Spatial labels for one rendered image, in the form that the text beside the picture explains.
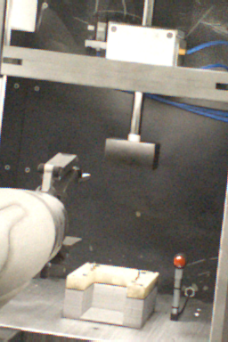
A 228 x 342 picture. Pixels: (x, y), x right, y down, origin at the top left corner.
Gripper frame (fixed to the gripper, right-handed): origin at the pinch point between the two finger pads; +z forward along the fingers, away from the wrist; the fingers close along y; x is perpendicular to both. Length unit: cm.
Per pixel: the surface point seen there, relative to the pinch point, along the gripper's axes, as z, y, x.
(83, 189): 64, -4, 12
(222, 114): 63, 14, -13
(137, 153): 39.4, 6.0, -1.6
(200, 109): 62, 14, -9
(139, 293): 31.9, -15.9, -5.7
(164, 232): 64, -10, -4
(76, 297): 31.9, -18.0, 4.5
